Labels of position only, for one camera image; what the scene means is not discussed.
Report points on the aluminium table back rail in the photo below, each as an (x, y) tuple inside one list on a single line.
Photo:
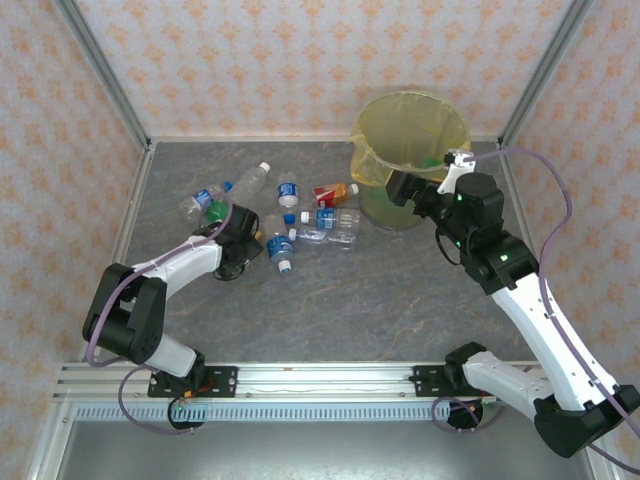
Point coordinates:
[(250, 138)]

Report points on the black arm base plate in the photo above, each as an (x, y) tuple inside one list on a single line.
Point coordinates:
[(425, 380), (225, 380)]

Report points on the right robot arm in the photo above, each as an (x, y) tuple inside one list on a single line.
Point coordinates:
[(530, 310)]

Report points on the yellow plastic bin liner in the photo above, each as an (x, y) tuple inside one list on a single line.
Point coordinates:
[(395, 125)]

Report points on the yellow mesh waste bin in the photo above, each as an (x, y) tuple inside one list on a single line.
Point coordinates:
[(395, 220)]

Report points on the aluminium front mounting rail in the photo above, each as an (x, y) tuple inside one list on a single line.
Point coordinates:
[(325, 382)]

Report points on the ribbed clear bottle white cap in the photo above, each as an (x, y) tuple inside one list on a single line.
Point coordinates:
[(250, 182)]

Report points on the small green bottle yellow cap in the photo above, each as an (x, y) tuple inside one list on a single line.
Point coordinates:
[(427, 161)]

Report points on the grey metal panel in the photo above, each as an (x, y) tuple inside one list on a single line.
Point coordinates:
[(320, 450)]

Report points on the aluminium corner post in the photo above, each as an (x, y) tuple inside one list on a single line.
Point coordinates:
[(545, 65), (100, 65)]

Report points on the red orange label bottle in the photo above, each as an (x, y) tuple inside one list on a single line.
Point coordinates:
[(330, 195)]

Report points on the blue-label clear bottle white cap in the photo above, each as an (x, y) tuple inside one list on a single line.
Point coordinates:
[(325, 218)]

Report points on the capless clear Pepsi-label bottle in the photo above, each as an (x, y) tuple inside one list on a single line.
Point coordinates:
[(287, 190)]

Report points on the blue bottle cap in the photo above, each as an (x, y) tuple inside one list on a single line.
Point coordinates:
[(289, 218)]

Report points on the Pocari Sweat clear bottle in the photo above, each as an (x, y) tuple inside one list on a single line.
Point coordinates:
[(279, 247)]

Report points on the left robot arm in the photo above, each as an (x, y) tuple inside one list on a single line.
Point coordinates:
[(125, 320)]

